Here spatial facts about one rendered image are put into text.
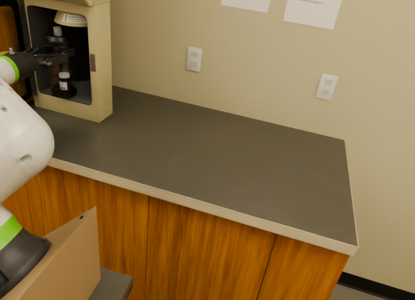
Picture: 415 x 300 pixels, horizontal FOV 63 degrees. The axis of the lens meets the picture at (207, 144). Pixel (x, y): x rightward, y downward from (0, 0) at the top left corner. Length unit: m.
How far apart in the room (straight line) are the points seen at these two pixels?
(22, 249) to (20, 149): 0.19
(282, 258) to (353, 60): 0.88
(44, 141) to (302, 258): 0.89
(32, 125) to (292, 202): 0.85
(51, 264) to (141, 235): 0.73
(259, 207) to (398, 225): 1.06
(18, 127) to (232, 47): 1.18
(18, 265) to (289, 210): 0.79
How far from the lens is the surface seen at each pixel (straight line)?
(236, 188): 1.18
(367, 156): 1.79
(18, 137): 0.61
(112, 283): 0.89
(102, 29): 1.42
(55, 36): 1.46
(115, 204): 1.31
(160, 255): 1.39
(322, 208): 1.20
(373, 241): 2.10
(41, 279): 0.65
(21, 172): 0.63
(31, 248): 0.71
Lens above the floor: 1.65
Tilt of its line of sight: 31 degrees down
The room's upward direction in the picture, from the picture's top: 8 degrees clockwise
